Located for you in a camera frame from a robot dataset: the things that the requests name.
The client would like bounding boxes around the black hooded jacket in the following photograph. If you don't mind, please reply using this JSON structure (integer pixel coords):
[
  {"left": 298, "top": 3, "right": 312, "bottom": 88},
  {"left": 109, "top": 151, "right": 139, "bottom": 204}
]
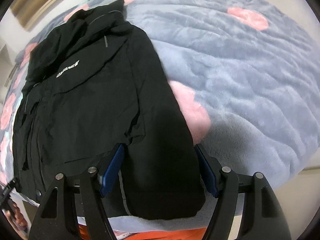
[{"left": 12, "top": 0, "right": 206, "bottom": 220}]

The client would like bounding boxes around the person's left hand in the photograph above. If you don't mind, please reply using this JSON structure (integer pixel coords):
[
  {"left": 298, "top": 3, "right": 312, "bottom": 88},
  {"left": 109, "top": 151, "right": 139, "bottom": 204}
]
[{"left": 4, "top": 202, "right": 28, "bottom": 239}]

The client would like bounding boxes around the orange cloth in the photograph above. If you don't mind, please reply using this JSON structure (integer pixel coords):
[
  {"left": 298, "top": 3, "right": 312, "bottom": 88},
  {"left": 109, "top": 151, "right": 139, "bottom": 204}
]
[{"left": 77, "top": 223, "right": 213, "bottom": 240}]

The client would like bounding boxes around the grey blanket with pink clouds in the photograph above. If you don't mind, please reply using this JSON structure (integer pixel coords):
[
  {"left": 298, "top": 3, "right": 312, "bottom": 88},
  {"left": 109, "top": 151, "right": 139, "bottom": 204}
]
[{"left": 1, "top": 0, "right": 319, "bottom": 233}]

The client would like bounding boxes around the white bookshelf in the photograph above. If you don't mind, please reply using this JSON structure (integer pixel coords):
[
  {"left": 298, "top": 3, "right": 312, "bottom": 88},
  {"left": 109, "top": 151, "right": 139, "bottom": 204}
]
[{"left": 0, "top": 38, "right": 17, "bottom": 105}]

